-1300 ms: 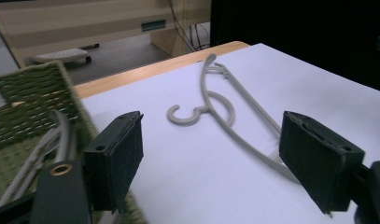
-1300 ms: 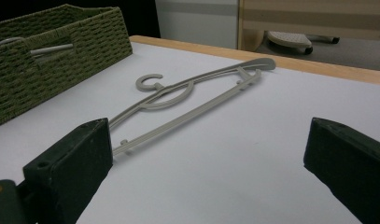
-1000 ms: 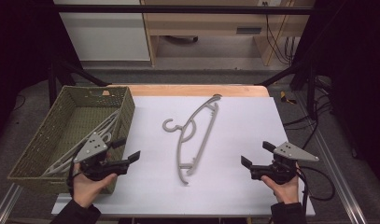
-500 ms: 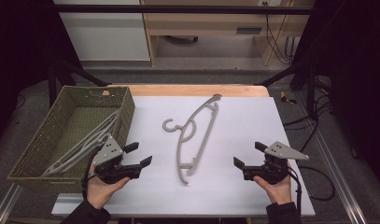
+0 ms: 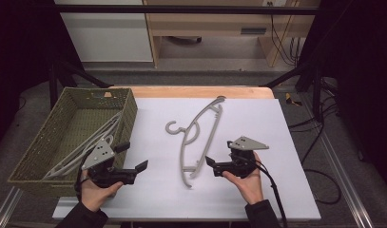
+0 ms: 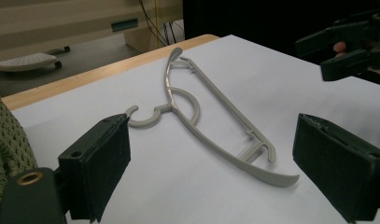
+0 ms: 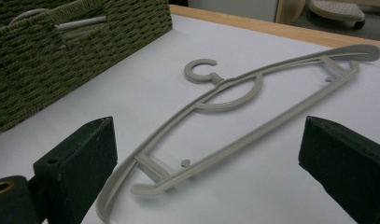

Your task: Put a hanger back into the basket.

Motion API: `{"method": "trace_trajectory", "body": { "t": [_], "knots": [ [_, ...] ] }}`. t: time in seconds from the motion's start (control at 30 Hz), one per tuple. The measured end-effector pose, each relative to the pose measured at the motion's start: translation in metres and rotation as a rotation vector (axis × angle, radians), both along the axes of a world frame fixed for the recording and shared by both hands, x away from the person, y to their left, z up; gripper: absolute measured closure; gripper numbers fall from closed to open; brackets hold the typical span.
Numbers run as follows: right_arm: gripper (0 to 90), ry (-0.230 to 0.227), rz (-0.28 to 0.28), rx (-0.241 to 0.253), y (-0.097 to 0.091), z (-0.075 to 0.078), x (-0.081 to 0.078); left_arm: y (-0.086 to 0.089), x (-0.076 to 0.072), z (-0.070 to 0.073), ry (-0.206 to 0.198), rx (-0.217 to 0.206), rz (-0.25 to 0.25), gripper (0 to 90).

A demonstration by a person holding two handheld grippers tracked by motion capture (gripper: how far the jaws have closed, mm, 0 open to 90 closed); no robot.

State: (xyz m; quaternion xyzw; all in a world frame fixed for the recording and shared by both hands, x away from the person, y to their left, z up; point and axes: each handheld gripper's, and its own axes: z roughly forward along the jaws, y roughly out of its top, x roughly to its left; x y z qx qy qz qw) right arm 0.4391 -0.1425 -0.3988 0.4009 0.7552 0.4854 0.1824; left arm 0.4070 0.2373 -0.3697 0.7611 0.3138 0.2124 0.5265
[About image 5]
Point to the black metal stand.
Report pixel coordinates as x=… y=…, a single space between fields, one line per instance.
x=53 y=85
x=316 y=88

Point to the aluminium rail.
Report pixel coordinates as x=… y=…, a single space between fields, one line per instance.
x=346 y=183
x=5 y=207

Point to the black chair base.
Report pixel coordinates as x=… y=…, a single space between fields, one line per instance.
x=184 y=40

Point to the yellow and black tool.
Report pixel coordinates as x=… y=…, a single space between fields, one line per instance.
x=289 y=99

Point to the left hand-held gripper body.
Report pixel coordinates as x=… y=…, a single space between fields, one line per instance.
x=100 y=153

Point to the light wooden desk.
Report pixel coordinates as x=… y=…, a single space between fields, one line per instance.
x=213 y=23

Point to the black horizontal frame bar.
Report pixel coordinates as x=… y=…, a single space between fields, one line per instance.
x=181 y=9

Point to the person's left hand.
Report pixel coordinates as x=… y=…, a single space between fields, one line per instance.
x=96 y=196

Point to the person's right hand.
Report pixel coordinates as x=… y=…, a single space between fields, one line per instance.
x=251 y=188

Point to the green woven basket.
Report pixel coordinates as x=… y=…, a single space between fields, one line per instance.
x=54 y=142

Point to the white cabinet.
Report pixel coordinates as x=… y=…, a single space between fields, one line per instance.
x=108 y=38

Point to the white table mat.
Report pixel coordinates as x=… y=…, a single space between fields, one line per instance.
x=261 y=126

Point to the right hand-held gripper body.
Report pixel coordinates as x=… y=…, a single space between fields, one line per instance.
x=246 y=144

